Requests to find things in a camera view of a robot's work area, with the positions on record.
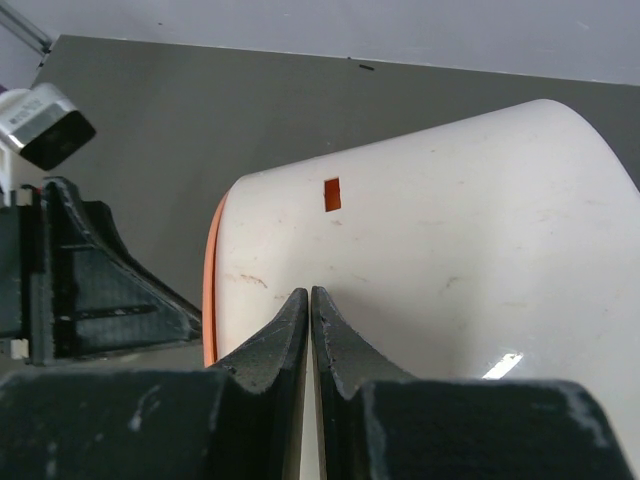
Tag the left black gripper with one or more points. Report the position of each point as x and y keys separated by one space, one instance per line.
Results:
x=70 y=289

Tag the orange drawer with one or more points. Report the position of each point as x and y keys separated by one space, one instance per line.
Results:
x=209 y=340

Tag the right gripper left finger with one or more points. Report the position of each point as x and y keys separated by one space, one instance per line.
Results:
x=238 y=419

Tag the aluminium frame rail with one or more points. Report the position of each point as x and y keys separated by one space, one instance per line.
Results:
x=22 y=41

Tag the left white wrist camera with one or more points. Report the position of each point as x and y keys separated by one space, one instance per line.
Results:
x=40 y=129

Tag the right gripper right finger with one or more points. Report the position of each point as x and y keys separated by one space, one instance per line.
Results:
x=377 y=421

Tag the white round drawer organizer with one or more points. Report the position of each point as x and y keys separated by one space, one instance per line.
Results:
x=501 y=246

